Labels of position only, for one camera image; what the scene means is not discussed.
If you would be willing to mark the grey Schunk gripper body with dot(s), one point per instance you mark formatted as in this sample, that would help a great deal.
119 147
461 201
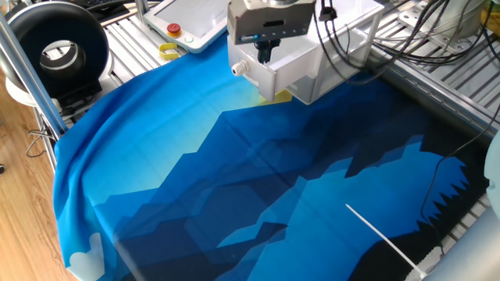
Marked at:
269 23

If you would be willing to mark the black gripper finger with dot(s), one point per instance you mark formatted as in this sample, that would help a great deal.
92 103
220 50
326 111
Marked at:
262 52
272 50

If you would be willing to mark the white plastic drawer with knob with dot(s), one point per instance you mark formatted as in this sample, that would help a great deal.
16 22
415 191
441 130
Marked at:
293 58

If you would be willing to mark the white plastic drawer cabinet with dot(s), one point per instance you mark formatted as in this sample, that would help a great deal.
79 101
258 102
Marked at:
351 23

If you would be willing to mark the grey teach pendant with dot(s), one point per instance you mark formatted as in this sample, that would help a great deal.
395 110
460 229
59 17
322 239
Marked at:
195 19

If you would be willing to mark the yellow U-shaped clip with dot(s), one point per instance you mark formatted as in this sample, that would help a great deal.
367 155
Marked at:
166 54

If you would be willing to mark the blue mountain print cloth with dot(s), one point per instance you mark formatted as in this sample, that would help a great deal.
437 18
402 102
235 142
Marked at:
176 136

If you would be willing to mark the black flat device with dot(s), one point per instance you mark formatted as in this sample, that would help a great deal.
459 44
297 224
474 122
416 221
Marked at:
101 8

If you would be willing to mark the yellow plastic wedge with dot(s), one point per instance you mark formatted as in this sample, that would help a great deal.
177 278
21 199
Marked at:
493 19

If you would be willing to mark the aluminium pole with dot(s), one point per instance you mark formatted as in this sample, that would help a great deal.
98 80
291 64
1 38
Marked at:
35 82

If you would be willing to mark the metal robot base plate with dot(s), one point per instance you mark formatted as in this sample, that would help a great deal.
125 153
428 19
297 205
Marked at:
414 15

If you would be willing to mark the aluminium rail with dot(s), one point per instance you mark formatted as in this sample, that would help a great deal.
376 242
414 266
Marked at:
429 97

